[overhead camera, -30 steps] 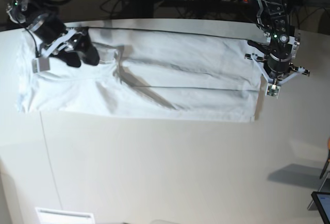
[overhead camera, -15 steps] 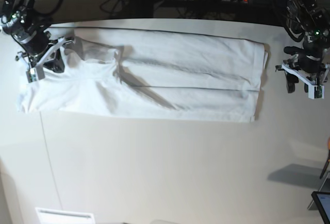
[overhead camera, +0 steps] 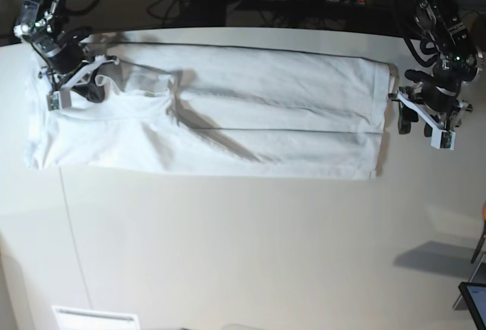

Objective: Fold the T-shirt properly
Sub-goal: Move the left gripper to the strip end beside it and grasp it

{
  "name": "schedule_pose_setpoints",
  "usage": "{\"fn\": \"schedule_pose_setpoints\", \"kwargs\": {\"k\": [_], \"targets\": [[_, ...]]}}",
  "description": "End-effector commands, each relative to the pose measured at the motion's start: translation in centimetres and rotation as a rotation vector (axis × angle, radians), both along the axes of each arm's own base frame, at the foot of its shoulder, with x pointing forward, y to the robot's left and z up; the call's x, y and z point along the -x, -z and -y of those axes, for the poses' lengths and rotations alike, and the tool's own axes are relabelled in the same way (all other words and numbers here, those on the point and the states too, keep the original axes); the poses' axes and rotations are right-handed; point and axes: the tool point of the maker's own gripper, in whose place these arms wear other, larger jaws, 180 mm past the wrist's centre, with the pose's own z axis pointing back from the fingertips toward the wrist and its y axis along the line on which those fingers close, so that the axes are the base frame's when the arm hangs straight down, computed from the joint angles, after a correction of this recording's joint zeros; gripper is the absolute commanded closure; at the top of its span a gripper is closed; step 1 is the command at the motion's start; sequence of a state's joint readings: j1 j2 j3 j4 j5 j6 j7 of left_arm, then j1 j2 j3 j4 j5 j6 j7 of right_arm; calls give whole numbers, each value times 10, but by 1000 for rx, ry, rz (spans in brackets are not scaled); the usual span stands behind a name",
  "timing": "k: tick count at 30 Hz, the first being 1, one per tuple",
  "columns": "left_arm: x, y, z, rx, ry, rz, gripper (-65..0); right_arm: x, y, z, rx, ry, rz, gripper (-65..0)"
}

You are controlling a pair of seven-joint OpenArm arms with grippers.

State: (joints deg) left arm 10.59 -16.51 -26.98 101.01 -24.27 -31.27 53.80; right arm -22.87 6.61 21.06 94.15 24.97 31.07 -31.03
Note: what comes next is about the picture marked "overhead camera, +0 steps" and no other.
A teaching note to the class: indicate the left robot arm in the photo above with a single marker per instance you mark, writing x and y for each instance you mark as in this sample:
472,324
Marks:
448,59

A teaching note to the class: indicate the black tablet screen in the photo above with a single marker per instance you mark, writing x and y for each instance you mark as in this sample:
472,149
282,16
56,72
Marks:
474,296

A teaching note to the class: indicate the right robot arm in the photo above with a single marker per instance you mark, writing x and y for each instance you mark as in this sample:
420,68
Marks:
47,18

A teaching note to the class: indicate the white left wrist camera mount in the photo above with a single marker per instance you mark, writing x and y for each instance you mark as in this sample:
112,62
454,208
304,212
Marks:
444,127

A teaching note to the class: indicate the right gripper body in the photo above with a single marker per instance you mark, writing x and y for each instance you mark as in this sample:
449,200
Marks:
61,57

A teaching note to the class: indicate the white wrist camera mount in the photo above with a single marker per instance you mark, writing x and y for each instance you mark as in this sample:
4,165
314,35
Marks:
444,127
60,87

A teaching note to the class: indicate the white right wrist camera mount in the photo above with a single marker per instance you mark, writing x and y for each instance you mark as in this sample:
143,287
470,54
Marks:
60,87

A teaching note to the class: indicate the white T-shirt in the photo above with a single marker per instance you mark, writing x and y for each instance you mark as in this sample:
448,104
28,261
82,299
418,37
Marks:
215,110

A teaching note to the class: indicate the white paper sheet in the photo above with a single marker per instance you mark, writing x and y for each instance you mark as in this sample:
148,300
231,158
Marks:
73,318

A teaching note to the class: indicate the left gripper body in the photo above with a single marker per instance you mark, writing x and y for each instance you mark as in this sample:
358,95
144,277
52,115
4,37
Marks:
439,93

